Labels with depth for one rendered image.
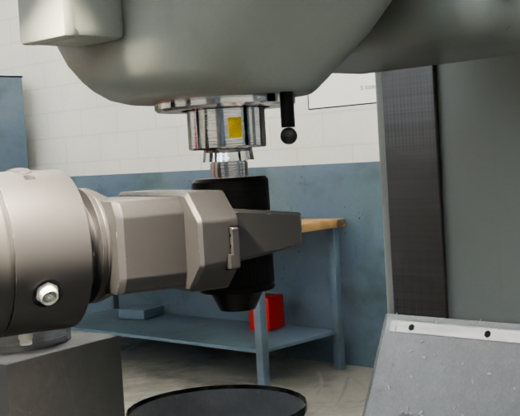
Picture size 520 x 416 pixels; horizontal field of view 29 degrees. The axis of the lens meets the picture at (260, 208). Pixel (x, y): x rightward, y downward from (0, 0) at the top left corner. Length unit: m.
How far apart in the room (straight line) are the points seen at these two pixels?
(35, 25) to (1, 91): 7.48
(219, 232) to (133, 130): 6.72
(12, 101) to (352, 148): 3.17
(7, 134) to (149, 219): 7.48
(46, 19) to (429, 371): 0.56
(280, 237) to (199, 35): 0.14
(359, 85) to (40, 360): 5.15
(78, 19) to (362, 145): 5.33
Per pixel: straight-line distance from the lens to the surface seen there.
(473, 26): 0.64
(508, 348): 0.93
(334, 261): 5.83
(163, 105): 0.59
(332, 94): 5.96
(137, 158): 7.23
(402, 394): 0.97
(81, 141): 7.74
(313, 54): 0.57
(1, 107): 8.00
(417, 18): 0.65
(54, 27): 0.52
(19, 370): 0.75
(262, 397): 2.87
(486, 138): 0.93
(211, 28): 0.52
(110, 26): 0.54
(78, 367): 0.79
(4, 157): 7.99
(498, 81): 0.93
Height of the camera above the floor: 1.27
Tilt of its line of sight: 3 degrees down
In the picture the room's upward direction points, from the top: 3 degrees counter-clockwise
